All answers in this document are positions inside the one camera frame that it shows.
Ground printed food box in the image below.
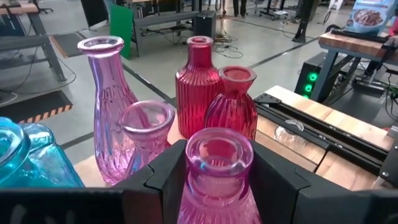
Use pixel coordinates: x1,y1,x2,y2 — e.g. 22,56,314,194
345,0,398,35

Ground hazard striped floor ramp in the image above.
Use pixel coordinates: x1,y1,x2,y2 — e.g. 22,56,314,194
0,90,74,124
51,30,85,59

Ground pink ribbed glass vase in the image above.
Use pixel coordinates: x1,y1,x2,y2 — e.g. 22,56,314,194
177,126,262,224

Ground green panel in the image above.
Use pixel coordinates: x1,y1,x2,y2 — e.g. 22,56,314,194
109,2,134,60

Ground tall pink glass vase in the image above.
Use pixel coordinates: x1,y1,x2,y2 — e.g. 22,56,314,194
76,35,139,186

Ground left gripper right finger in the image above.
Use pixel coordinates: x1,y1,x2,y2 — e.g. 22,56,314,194
249,139,398,224

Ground red flared ribbed vase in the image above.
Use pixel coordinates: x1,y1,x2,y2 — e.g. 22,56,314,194
203,65,259,141

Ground black aluminium table frame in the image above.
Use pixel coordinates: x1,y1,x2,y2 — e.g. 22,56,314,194
253,91,398,187

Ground round teal glass vase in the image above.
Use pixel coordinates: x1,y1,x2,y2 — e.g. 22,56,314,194
0,116,31,185

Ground person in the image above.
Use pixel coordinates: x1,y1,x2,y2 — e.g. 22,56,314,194
232,0,248,17

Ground wooden table with grey legs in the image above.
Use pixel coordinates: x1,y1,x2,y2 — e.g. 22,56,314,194
0,0,68,82
309,29,398,103

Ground pink diamond-pattern vase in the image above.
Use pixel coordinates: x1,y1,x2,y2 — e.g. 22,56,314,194
119,100,177,181

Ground square textured teal vase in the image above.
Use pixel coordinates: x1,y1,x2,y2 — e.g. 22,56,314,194
18,123,85,189

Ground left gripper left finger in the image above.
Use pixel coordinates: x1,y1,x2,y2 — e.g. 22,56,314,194
0,139,188,224

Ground red ribbed bottle vase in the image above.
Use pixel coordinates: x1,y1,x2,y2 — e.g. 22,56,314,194
175,35,224,140

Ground black computer tower green lights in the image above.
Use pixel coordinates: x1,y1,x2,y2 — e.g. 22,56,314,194
294,51,331,100

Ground clear ribbed glass jar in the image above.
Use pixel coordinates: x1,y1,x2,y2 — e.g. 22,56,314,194
273,119,309,152

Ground black post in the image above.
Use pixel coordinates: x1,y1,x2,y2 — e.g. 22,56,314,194
292,0,321,44

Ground black box speaker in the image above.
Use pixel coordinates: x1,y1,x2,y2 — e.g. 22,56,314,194
194,11,218,39

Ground grey metal bench frame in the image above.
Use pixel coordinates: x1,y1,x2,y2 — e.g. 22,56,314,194
130,0,201,57

